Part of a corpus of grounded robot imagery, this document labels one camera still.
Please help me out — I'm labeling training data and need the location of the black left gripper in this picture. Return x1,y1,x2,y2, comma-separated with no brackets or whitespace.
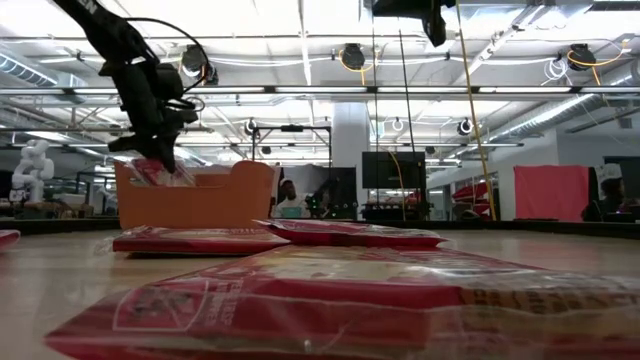
107,59,181,175

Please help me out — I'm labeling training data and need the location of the red popcorn bag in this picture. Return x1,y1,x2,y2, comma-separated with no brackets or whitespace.
124,157,197,188
43,243,640,360
98,224,291,258
253,217,449,249
0,229,22,253

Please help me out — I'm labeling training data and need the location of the orange plastic basket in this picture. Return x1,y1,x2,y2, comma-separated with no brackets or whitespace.
113,159,277,231

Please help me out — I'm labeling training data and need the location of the long ceiling light bar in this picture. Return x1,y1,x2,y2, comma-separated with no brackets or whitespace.
64,141,525,149
0,85,640,96

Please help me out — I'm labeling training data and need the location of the white robot figure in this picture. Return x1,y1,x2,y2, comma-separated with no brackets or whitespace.
10,138,56,204

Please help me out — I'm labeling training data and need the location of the white building column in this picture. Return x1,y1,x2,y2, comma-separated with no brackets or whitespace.
331,102,372,221

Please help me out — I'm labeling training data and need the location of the person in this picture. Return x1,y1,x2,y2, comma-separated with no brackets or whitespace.
273,178,314,220
581,177,640,224

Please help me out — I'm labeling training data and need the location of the black monitor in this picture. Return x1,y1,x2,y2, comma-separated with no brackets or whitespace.
361,151,428,191

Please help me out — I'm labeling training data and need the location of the grey backdrop cloth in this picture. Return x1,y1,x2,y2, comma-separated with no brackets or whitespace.
282,163,332,207

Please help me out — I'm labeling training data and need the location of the black backdrop board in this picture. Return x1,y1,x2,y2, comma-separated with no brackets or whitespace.
327,166,359,221

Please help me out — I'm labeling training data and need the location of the red furniture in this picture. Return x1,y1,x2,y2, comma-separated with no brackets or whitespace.
451,181,494,219

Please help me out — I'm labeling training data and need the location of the black cart with red items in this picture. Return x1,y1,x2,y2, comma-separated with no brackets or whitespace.
361,191,432,222

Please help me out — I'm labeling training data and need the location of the red cloth panel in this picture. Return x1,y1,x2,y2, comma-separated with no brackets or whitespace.
513,165,591,223

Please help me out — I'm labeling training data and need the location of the white floral cloth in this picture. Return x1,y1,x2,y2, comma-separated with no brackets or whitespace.
593,163,627,187

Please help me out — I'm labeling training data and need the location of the dark screen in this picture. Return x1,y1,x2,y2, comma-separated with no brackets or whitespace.
603,155,640,199

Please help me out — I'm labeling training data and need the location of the black hanging cable loop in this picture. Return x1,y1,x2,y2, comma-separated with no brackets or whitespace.
182,95,207,114

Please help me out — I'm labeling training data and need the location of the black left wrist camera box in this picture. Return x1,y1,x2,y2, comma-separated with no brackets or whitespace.
153,61,186,102

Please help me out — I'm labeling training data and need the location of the black left wrist camera cable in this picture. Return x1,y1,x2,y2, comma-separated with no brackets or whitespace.
123,17,211,96

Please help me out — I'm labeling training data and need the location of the thin black hanging cable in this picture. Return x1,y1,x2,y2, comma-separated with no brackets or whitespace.
370,14,380,221

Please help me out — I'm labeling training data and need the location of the black background rig frame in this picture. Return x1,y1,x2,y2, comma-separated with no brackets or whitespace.
250,124,333,220

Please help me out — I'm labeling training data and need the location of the silver ventilation duct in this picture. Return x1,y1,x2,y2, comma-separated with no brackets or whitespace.
492,59,640,147
0,49,89,104

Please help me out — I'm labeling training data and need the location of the yellow hanging cable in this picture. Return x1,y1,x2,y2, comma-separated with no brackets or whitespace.
454,0,498,223

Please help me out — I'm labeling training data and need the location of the white cable coil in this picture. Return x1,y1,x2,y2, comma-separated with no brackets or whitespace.
543,56,570,87

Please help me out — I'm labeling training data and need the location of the short yellow cable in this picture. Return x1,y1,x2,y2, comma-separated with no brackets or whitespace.
387,149,407,222

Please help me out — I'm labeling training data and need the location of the black aluminium table frame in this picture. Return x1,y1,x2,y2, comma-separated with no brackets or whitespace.
0,216,640,238

